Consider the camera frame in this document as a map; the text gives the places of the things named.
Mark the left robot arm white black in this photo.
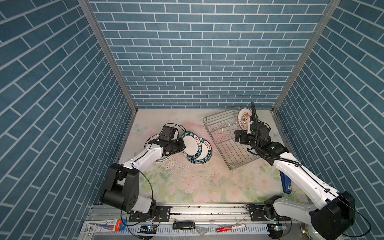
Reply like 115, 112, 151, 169
100, 139, 186, 214

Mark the green led circuit board left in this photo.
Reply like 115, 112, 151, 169
138, 225, 158, 235

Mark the green led circuit board right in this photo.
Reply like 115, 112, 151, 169
267, 224, 285, 240

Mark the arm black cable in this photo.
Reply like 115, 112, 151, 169
250, 101, 372, 238
119, 122, 187, 239

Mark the red marker pen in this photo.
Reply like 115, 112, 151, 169
216, 224, 247, 233

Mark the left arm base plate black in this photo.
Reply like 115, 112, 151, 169
129, 206, 171, 223

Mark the aluminium mounting rail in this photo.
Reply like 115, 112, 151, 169
86, 202, 331, 224

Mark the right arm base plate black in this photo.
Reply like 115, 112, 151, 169
245, 203, 291, 222

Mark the metal wire dish rack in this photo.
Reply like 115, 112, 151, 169
203, 107, 260, 171

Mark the white slotted cable duct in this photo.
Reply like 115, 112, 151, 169
122, 224, 269, 237

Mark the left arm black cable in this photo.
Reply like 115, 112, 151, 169
119, 122, 187, 239

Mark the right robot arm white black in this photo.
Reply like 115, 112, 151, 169
235, 123, 355, 240

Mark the black remote device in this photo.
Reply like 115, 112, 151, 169
172, 221, 196, 230

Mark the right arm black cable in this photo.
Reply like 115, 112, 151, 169
250, 101, 372, 238

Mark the green led circuit board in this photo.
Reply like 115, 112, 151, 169
267, 224, 285, 240
138, 225, 158, 235

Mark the blue box by right arm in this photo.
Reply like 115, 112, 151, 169
280, 172, 292, 194

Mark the white red blue box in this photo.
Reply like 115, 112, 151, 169
80, 219, 126, 234

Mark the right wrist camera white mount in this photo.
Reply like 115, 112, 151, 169
247, 122, 253, 135

